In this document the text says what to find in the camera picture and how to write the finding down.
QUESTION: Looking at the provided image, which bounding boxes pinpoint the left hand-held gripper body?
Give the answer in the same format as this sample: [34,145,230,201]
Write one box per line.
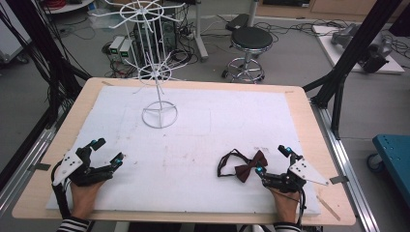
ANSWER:
[52,145,114,188]

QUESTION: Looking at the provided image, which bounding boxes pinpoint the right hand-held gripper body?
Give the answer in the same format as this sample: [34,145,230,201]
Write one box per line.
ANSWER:
[261,153,331,194]

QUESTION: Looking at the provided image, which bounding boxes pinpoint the dark red bow tie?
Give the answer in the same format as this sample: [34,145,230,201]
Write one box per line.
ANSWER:
[217,148,270,184]

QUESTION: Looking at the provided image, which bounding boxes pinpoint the person's right hand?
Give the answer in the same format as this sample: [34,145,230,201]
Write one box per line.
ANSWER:
[270,188,302,224]

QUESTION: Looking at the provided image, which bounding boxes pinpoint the person's left hand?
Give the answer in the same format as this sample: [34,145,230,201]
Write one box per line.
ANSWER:
[70,179,105,221]

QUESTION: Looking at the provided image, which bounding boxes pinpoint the grey tape piece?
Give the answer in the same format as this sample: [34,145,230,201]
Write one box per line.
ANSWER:
[329,175,350,186]
[26,162,52,172]

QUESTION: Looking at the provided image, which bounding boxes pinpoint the wooden stick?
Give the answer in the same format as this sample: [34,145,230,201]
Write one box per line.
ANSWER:
[316,194,341,222]

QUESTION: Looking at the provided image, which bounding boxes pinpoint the person's right striped sleeve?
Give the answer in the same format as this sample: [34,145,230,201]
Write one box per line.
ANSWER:
[273,221,303,232]

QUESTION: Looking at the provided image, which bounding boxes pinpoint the person's striped sleeve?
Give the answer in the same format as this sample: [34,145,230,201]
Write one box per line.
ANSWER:
[55,216,92,232]
[273,221,303,232]

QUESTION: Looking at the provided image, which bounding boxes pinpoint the person's left striped sleeve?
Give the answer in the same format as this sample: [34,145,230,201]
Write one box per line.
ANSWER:
[55,216,92,232]

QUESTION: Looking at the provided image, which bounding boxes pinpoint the white foam mat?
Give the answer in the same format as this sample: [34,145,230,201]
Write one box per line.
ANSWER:
[45,84,322,217]

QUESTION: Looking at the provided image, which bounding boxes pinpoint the grey power supply box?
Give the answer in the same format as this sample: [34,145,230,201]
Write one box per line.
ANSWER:
[108,35,126,56]
[118,38,135,64]

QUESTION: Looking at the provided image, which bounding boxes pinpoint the blue cart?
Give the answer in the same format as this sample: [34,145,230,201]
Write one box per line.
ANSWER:
[366,133,410,208]

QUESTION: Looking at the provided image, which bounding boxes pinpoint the black round stool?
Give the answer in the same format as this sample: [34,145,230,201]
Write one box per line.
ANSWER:
[221,25,275,85]

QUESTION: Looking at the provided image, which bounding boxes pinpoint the white floor board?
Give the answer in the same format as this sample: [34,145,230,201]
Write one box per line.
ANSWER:
[311,24,406,75]

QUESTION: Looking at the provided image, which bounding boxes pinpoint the grey machine part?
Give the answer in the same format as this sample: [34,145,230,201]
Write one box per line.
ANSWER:
[330,22,394,74]

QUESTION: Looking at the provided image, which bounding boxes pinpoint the right hand-held gripper cable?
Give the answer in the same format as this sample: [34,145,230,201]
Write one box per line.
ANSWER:
[295,188,308,227]

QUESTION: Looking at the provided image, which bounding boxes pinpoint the hand-held gripper cable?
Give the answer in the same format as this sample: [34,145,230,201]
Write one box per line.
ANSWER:
[50,159,73,220]
[295,188,308,227]

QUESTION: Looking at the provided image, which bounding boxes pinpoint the left hand-held gripper cable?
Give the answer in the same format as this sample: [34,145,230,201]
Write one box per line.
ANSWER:
[50,159,73,220]

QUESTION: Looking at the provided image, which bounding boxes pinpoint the aluminium rail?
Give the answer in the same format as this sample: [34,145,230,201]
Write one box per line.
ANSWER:
[0,110,67,211]
[309,100,382,232]

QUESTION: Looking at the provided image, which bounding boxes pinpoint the white wire display rack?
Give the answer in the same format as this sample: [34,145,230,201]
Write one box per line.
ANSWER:
[91,0,189,130]

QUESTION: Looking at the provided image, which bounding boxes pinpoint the black metal frame stand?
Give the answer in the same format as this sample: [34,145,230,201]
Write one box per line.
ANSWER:
[0,0,93,130]
[302,0,404,140]

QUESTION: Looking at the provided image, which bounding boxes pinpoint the black floor cables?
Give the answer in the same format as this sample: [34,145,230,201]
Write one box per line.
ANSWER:
[254,18,352,38]

